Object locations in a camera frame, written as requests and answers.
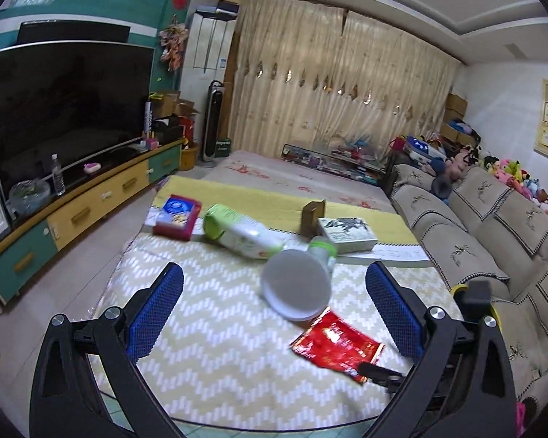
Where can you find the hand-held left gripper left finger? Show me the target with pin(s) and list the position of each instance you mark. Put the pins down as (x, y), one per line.
(153, 315)

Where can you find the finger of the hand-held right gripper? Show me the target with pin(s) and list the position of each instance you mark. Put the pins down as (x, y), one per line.
(379, 372)

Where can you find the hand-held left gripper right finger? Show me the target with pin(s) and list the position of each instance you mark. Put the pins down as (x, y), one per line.
(392, 312)

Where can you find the red foil packet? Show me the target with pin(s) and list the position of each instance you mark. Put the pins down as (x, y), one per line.
(333, 344)

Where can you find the grey patterned tissue box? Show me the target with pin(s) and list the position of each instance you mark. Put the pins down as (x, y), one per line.
(347, 235)

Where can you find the green label plastic bottle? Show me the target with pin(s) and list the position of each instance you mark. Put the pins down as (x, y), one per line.
(324, 253)

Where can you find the white container green lid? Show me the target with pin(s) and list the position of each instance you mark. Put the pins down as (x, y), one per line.
(242, 235)

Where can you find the small brown box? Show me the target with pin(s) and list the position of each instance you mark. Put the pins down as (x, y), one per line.
(313, 219)

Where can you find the beige sofa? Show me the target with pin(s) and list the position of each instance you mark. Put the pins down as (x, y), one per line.
(497, 237)

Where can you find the patterned tablecloth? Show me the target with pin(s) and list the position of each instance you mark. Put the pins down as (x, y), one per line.
(228, 328)

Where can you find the red blue tissue pack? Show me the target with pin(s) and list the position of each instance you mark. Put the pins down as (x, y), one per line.
(176, 216)

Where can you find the dark round cushion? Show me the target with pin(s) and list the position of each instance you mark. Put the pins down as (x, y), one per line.
(442, 187)

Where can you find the yellow green television cabinet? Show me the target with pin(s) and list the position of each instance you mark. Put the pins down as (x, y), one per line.
(91, 210)

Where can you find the pile of plush toys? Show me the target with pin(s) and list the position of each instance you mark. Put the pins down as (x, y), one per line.
(516, 178)

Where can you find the blue star print bag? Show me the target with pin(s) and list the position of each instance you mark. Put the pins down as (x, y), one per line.
(422, 148)

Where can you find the low glass table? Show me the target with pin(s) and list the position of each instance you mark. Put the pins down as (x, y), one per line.
(338, 164)

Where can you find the small pink dish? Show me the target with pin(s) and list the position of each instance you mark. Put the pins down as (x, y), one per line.
(92, 168)

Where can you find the orange bucket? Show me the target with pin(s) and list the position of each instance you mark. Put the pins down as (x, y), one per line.
(189, 157)

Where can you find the clear water bottle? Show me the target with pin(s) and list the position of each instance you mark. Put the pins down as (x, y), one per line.
(58, 175)

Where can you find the glass ashtray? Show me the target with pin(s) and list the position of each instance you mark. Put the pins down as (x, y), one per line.
(29, 196)

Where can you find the floral floor mat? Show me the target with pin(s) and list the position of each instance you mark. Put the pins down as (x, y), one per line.
(274, 178)

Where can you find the dark green box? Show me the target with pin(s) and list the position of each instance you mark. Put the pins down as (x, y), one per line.
(223, 148)

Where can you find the stack of cardboard boxes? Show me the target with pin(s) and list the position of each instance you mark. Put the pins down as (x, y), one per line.
(455, 114)

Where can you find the black tower fan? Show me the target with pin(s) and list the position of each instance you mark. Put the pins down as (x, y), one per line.
(213, 123)

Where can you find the open cardboard box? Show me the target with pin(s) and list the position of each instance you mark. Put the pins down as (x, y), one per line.
(173, 107)

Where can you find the black flat television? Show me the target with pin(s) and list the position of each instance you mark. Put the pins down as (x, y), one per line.
(68, 109)

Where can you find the beige embroidered curtain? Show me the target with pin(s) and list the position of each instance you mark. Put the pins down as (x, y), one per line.
(338, 77)

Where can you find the hanging flower decoration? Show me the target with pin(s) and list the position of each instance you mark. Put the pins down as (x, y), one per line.
(173, 43)

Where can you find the white standing air conditioner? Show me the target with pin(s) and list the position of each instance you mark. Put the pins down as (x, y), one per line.
(208, 45)

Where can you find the black wall panel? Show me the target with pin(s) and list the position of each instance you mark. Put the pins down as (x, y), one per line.
(73, 33)

